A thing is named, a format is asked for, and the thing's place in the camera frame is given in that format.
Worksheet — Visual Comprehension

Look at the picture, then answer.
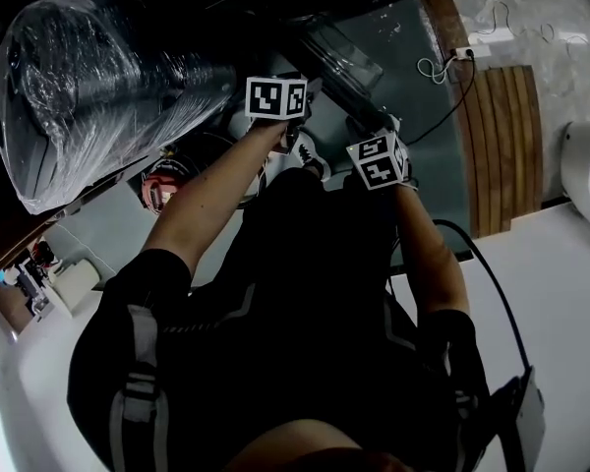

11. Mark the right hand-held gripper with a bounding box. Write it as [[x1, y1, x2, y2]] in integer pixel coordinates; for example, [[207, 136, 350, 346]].
[[344, 110, 414, 192]]

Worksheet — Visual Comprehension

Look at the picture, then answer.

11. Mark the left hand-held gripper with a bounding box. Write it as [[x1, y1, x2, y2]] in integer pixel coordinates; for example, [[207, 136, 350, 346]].
[[244, 73, 324, 155]]

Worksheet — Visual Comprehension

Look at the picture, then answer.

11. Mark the person's left forearm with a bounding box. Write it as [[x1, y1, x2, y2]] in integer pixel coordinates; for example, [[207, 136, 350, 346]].
[[141, 117, 290, 285]]

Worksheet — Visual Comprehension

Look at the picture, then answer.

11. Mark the person's right forearm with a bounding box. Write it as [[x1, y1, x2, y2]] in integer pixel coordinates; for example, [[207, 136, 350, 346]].
[[391, 182, 472, 320]]

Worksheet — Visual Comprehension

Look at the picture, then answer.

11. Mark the person's right white shoe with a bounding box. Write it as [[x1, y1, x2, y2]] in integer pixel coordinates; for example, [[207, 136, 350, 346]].
[[288, 130, 332, 182]]

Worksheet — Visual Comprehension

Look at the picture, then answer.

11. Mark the wooden slat mat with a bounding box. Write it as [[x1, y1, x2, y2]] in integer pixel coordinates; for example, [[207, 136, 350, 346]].
[[453, 63, 546, 240]]

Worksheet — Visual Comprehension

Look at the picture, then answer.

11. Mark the red round device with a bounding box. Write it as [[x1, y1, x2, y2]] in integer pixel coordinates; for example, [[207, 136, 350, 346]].
[[141, 166, 179, 211]]

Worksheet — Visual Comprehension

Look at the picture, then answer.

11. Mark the white power strip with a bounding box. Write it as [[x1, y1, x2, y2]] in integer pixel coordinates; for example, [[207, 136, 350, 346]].
[[465, 42, 513, 60]]

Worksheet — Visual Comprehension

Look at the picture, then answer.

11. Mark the plastic-wrapped dark appliance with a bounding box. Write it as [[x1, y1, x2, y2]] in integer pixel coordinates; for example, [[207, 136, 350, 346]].
[[0, 0, 243, 216]]

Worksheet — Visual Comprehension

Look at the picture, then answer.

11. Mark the person's black shirt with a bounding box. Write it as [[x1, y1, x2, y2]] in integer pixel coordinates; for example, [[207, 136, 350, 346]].
[[65, 166, 494, 472]]

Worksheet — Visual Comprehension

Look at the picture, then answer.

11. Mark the white platform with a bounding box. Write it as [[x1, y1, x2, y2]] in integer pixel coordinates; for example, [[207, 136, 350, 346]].
[[464, 198, 590, 472]]

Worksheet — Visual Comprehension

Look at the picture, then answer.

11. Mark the white toilet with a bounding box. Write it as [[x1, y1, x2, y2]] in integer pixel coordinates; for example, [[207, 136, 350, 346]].
[[559, 119, 590, 231]]

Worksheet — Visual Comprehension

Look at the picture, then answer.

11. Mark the black battery pack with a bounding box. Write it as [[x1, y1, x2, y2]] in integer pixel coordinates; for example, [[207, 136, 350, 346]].
[[485, 365, 548, 472]]

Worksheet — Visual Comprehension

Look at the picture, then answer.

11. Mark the thin black cable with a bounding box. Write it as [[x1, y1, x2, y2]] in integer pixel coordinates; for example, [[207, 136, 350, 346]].
[[401, 54, 477, 147]]

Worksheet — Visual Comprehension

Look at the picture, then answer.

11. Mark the short white cable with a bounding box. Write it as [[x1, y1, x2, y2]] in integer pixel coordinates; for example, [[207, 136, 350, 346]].
[[416, 56, 454, 87]]

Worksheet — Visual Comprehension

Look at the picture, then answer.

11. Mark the wooden frame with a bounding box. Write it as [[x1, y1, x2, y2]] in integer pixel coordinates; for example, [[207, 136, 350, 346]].
[[411, 0, 469, 69]]

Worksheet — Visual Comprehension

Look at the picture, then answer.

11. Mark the thick black cable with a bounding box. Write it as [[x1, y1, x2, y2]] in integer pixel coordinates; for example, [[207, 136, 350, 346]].
[[431, 218, 533, 369]]

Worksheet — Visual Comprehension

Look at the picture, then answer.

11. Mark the long white cable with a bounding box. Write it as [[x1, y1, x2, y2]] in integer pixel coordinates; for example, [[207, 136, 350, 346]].
[[485, 0, 590, 49]]

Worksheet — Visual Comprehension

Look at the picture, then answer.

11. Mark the grey backpack strap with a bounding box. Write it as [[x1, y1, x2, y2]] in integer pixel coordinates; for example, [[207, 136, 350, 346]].
[[107, 303, 172, 472]]

